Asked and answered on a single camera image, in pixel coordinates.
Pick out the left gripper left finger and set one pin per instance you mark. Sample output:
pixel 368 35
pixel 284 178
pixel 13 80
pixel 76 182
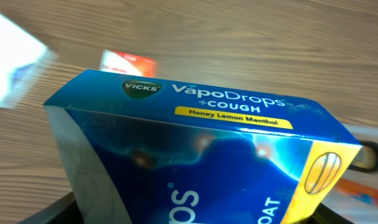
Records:
pixel 63 211

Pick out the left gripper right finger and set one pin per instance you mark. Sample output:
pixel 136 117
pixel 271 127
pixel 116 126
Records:
pixel 324 215

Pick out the dark bottle white cap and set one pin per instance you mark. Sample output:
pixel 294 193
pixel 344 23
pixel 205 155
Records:
pixel 366 159

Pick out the blue Vicks VapoDrops box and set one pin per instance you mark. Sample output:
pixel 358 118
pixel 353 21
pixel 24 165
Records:
pixel 147 150

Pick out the red medicine box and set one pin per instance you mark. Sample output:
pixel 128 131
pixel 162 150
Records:
pixel 128 64

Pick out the white medicine box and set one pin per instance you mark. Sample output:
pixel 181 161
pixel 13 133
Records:
pixel 23 59

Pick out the clear plastic container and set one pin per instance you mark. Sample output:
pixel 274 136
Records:
pixel 348 207

